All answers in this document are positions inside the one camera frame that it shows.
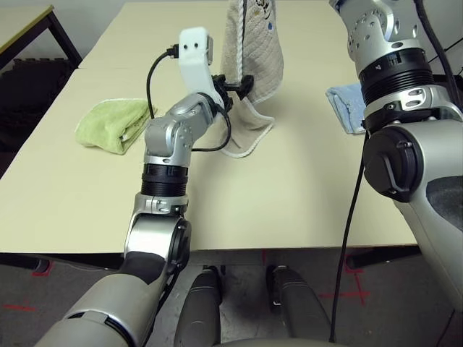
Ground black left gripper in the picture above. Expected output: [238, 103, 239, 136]
[212, 73, 254, 111]

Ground grey robot left leg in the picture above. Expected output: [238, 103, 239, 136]
[173, 267, 222, 347]

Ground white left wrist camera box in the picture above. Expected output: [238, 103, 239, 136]
[179, 27, 224, 108]

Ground green folded towel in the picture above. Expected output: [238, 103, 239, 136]
[75, 98, 158, 155]

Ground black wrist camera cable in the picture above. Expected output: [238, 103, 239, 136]
[146, 45, 232, 153]
[327, 0, 463, 343]

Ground black foam floor mats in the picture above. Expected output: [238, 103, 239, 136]
[0, 57, 75, 153]

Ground beige towel with white trim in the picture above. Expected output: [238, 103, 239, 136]
[219, 0, 285, 159]

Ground blue folded towel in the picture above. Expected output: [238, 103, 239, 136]
[325, 82, 368, 135]

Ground grey robot torso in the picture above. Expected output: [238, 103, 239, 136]
[213, 336, 348, 347]

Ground wooden side table black frame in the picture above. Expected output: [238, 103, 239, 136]
[0, 4, 82, 72]

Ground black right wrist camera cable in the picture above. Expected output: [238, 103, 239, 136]
[327, 0, 463, 343]

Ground black left wrist camera cable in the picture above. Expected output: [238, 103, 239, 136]
[146, 45, 232, 153]

